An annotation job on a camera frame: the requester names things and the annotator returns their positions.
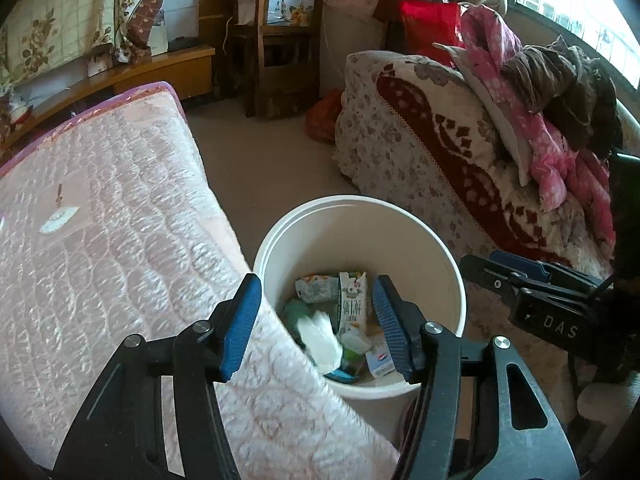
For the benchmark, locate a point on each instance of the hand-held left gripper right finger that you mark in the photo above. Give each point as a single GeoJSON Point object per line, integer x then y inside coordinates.
{"type": "Point", "coordinates": [392, 330]}

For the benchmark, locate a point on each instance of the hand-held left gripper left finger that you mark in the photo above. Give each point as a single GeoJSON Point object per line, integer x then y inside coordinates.
{"type": "Point", "coordinates": [242, 330]}

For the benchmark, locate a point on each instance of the dark wooden chair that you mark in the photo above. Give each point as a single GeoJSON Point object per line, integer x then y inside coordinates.
{"type": "Point", "coordinates": [280, 75]}

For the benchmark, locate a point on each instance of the blue packet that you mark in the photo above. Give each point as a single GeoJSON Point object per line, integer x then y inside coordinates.
{"type": "Point", "coordinates": [340, 376]}

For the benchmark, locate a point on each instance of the small black device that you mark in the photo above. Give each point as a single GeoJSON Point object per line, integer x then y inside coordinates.
{"type": "Point", "coordinates": [182, 43]}

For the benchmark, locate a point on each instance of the plastic wrapper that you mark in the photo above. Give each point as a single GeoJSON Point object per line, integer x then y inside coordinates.
{"type": "Point", "coordinates": [320, 340]}

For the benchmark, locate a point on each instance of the green fleece cloth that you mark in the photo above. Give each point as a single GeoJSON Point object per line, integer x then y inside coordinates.
{"type": "Point", "coordinates": [295, 312]}

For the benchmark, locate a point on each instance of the orange plastic bag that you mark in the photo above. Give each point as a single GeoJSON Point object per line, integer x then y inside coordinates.
{"type": "Point", "coordinates": [325, 117]}

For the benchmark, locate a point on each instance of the floral red sofa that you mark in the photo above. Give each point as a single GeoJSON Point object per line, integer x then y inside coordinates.
{"type": "Point", "coordinates": [400, 160]}

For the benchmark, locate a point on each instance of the pile of pink brown clothes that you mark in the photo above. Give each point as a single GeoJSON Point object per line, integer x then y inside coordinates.
{"type": "Point", "coordinates": [540, 145]}

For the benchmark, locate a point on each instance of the printed storage box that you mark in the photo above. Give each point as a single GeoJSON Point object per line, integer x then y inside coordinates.
{"type": "Point", "coordinates": [287, 10]}

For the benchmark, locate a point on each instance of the white plastic bucket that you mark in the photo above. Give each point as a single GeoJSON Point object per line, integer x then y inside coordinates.
{"type": "Point", "coordinates": [360, 240]}

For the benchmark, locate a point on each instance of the window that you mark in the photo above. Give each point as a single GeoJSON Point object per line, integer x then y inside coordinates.
{"type": "Point", "coordinates": [575, 5]}

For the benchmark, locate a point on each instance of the yellow floral quilt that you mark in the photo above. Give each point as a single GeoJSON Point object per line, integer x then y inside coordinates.
{"type": "Point", "coordinates": [60, 10]}

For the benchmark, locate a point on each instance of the green white drink carton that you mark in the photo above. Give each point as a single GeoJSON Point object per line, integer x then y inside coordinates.
{"type": "Point", "coordinates": [352, 305]}

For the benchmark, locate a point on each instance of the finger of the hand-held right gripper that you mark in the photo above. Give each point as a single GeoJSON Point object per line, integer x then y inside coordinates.
{"type": "Point", "coordinates": [500, 277]}
{"type": "Point", "coordinates": [530, 266]}

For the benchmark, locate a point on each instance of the red shiny bag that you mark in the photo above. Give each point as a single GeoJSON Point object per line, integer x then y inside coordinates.
{"type": "Point", "coordinates": [430, 25]}

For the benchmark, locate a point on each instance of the wooden bed board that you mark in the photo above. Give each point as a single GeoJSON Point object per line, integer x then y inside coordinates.
{"type": "Point", "coordinates": [165, 67]}

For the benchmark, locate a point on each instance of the pale green drink carton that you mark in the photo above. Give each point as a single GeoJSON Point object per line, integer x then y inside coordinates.
{"type": "Point", "coordinates": [315, 287]}

